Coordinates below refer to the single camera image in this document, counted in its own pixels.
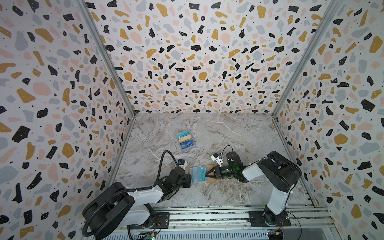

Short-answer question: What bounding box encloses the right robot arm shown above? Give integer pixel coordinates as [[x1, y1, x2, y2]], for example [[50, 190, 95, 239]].
[[205, 151, 302, 226]]

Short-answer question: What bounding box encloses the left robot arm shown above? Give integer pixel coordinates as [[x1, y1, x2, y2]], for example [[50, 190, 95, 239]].
[[82, 167, 192, 240]]

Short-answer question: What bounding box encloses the white ventilation grille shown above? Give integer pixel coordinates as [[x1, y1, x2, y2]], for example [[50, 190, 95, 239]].
[[131, 230, 269, 240]]

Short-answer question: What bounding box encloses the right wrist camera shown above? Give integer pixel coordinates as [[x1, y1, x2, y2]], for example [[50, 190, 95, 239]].
[[210, 153, 224, 167]]

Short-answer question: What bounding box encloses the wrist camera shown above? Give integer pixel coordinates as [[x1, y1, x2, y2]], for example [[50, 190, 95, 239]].
[[178, 159, 187, 172], [210, 153, 224, 167]]

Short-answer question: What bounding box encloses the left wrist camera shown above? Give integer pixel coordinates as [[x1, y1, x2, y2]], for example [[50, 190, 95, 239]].
[[178, 159, 187, 172]]

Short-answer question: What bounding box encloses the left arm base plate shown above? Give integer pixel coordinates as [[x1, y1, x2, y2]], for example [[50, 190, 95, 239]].
[[125, 211, 171, 231]]

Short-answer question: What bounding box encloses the black corrugated cable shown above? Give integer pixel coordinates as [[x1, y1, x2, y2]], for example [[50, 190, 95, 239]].
[[81, 149, 180, 238]]

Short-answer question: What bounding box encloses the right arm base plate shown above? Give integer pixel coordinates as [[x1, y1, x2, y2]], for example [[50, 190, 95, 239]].
[[248, 210, 291, 227]]

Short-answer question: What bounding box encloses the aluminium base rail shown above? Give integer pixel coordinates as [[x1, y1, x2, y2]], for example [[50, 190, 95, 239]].
[[154, 205, 341, 240]]

